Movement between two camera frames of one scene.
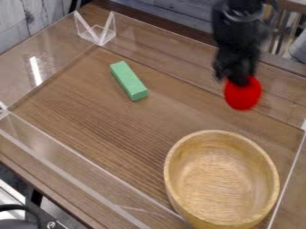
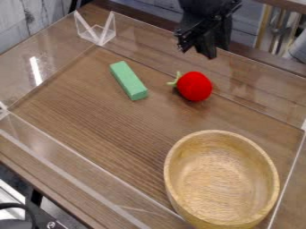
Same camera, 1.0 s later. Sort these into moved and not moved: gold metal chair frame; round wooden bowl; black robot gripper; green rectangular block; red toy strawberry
Moved: red toy strawberry; black robot gripper
Not moved: green rectangular block; round wooden bowl; gold metal chair frame
